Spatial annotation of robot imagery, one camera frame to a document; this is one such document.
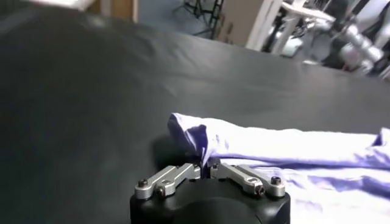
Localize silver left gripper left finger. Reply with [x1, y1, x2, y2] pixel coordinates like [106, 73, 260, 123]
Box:
[135, 163, 202, 200]

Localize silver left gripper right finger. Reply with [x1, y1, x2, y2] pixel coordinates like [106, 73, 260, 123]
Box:
[210, 163, 286, 198]

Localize lavender t-shirt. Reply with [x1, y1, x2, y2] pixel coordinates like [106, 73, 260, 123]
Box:
[166, 112, 390, 224]

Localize black plastic table cover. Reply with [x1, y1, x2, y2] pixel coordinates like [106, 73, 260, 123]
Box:
[0, 5, 390, 224]

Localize tall white cardboard box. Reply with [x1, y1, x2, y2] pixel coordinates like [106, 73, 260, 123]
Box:
[218, 0, 266, 48]

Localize small white standing desk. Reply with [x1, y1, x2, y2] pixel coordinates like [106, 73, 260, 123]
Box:
[271, 0, 336, 55]

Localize black tripod legs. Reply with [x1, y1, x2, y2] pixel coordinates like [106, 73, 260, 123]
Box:
[173, 0, 225, 40]

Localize wooden table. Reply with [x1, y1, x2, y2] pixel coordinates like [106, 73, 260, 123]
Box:
[87, 0, 140, 24]

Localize white humanoid robot with base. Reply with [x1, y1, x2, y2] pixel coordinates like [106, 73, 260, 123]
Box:
[322, 0, 390, 80]

